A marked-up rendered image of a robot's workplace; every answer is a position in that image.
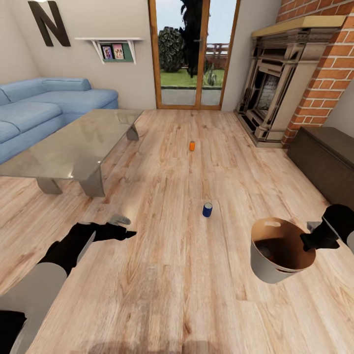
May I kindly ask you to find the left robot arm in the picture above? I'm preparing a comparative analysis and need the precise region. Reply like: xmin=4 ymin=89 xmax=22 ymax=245
xmin=0 ymin=213 xmax=137 ymax=354

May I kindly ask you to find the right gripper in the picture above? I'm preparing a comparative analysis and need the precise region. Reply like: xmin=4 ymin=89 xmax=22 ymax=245
xmin=300 ymin=227 xmax=339 ymax=251

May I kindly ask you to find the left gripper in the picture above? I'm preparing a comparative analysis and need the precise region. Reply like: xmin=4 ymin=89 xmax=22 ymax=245
xmin=104 ymin=222 xmax=137 ymax=241

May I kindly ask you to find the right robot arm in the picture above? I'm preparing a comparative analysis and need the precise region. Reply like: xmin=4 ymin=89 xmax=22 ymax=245
xmin=300 ymin=205 xmax=354 ymax=254

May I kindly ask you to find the trash can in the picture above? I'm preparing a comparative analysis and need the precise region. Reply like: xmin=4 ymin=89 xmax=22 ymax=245
xmin=250 ymin=217 xmax=317 ymax=284

